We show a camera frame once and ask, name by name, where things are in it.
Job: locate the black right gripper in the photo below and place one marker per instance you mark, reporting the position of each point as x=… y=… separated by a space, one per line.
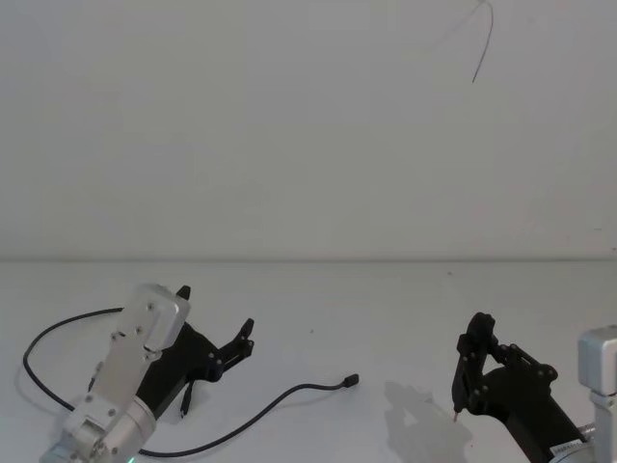
x=525 y=410

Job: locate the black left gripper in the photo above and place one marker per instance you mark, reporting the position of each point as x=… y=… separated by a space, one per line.
x=185 y=357

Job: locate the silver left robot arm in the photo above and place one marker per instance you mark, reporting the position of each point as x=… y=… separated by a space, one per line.
x=130 y=347

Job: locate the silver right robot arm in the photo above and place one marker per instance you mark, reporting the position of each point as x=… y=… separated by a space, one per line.
x=600 y=357

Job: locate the white table cloth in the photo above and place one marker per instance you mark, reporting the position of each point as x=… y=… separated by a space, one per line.
x=308 y=299

